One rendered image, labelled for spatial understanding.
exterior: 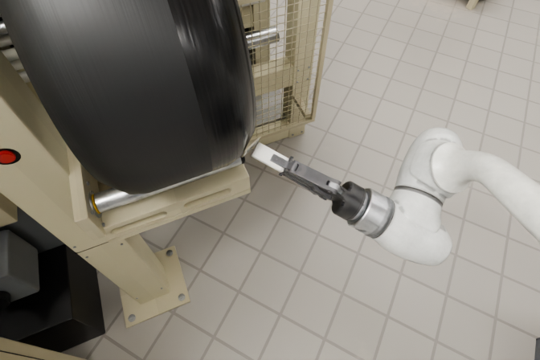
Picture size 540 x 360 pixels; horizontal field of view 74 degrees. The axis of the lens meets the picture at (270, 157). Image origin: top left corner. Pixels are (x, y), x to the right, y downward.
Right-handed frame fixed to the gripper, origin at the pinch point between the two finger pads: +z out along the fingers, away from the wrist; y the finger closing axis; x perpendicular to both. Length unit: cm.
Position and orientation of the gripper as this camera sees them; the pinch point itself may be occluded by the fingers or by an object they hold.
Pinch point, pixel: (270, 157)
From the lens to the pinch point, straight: 70.7
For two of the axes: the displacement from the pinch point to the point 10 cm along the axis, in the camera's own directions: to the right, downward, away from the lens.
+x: 4.5, -8.7, 2.0
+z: -8.7, -4.8, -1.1
